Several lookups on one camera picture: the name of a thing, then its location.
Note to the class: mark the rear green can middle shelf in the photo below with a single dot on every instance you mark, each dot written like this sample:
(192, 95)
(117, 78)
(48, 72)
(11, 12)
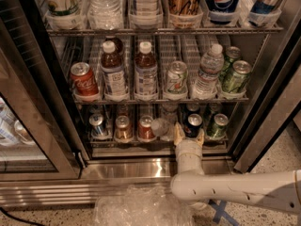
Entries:
(231, 55)

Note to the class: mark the orange brown can bottom shelf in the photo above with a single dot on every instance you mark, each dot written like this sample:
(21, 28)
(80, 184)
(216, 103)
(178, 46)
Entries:
(123, 128)

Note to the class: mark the front left iced tea bottle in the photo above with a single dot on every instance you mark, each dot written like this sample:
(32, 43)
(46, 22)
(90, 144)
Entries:
(113, 70)

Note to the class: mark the glass fridge door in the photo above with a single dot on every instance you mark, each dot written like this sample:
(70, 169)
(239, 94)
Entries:
(25, 132)

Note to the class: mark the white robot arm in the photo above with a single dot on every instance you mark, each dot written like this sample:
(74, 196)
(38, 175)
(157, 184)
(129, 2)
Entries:
(280, 191)

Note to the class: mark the rear iced tea bottle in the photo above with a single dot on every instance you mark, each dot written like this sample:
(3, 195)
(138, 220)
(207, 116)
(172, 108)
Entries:
(118, 43)

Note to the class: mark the red can bottom shelf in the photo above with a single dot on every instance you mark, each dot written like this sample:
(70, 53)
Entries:
(144, 127)

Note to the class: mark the clear plastic wrap bundle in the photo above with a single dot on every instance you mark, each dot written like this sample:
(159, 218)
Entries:
(150, 206)

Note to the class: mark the front green can bottom shelf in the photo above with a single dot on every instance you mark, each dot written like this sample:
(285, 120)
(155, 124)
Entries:
(217, 126)

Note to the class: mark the front green can middle shelf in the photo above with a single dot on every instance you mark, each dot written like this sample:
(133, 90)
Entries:
(237, 76)

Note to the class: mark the red coca-cola can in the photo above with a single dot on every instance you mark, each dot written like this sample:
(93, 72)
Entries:
(83, 78)

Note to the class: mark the white 7up can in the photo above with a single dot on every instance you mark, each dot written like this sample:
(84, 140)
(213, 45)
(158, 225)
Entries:
(176, 76)

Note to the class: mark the rear green can bottom shelf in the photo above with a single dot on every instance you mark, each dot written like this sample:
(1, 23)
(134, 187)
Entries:
(210, 110)

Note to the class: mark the rear water bottle bottom shelf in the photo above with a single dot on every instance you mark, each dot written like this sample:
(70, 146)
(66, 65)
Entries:
(169, 112)

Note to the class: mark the blue silver can bottom shelf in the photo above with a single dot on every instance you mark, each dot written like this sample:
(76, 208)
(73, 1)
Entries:
(98, 125)

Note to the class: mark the iced tea bottle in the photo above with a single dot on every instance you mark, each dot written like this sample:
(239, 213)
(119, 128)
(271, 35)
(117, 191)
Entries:
(145, 70)
(113, 70)
(118, 43)

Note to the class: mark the pepsi can shelf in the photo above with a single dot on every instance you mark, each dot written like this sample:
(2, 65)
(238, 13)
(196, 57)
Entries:
(191, 109)
(192, 125)

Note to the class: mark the middle iced tea bottle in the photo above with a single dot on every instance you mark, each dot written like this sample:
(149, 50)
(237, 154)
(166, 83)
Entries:
(145, 70)

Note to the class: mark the blue tape cross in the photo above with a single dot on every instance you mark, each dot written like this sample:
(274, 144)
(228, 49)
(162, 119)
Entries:
(220, 212)

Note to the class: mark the stainless steel fridge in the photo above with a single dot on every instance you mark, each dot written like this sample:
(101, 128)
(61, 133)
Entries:
(108, 167)

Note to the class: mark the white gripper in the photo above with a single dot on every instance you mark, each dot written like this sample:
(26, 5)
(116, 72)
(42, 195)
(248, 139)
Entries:
(188, 147)

